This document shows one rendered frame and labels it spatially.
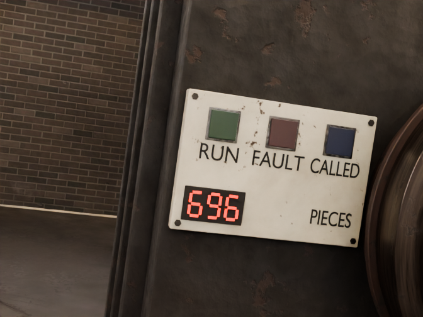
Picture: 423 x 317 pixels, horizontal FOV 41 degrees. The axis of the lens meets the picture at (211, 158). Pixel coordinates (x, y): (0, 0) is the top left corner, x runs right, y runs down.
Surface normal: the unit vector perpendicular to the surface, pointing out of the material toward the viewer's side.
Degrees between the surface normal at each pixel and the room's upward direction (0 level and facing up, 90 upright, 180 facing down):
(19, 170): 90
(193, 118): 90
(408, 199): 90
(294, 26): 90
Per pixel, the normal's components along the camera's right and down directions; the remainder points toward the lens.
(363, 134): 0.19, 0.08
